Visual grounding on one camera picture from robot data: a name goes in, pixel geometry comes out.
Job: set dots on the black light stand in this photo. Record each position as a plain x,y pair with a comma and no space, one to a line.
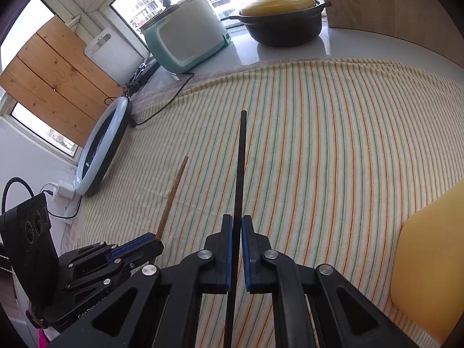
143,78

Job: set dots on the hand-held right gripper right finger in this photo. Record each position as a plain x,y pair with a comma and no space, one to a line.
247,257

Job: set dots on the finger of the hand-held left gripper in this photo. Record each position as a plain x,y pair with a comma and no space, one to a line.
134,248

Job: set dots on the wooden cabinet panel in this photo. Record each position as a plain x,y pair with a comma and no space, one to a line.
398,3

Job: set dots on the white charger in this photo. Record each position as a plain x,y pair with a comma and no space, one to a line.
63,189

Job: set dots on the black chopstick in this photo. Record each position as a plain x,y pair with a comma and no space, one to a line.
241,159

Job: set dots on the striped cloth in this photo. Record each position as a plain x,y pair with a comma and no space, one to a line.
308,152

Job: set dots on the teal and white rice cooker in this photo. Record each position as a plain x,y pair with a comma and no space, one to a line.
188,36

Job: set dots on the pink cloth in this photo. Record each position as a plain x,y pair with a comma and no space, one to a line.
43,339

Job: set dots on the yellow cutting board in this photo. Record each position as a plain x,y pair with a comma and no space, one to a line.
431,261

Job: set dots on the black clay pot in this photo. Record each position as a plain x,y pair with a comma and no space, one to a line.
286,29

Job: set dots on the yellow pot lid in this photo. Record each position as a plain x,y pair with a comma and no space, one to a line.
279,3

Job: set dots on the white cutting board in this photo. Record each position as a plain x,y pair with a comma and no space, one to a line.
116,58

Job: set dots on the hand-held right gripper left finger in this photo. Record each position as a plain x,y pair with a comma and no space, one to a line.
226,257

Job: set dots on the brown wooden chopstick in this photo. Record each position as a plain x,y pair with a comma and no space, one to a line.
174,188

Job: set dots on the wooden plank panel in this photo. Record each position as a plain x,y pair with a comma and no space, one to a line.
54,79

